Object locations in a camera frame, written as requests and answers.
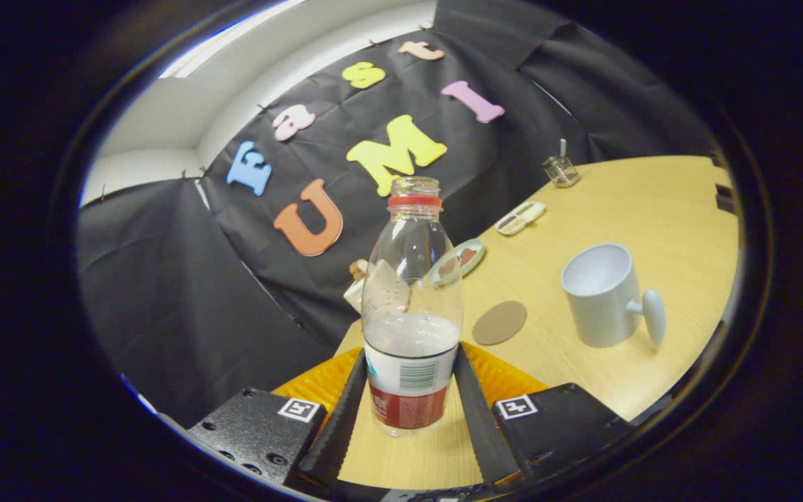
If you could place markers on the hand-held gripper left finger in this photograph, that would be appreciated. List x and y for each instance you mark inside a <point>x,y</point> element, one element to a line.
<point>335,432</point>

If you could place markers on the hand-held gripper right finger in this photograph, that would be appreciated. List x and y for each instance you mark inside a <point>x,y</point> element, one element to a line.
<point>478,418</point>

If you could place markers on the round brown coaster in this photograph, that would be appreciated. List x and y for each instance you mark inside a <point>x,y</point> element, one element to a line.
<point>499,323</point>

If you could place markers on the clear plastic juice bottle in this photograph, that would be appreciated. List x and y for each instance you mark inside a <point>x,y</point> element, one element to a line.
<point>412,279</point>

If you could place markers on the pale blue cup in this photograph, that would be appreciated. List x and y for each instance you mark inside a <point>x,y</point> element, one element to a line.
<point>600,307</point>

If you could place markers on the white toaster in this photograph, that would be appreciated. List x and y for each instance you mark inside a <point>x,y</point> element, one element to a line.
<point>354,298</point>

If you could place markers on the round green plate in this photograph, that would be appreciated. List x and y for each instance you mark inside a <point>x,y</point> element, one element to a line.
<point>471,256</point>

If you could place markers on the bread slice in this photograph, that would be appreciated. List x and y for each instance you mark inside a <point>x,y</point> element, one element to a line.
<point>357,268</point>

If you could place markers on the white compartment dish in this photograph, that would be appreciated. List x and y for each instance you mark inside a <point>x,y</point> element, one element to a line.
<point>520,217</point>

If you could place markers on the black backdrop cloth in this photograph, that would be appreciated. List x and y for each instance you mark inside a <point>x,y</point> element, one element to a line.
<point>164,293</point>

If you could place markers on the wooden table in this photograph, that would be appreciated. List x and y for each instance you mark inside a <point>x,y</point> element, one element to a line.
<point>617,202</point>

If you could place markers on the metal spoon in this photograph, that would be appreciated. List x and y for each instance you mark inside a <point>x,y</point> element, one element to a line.
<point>562,148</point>

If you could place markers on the ceiling light panel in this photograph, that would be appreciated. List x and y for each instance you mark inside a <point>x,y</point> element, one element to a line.
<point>199,54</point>

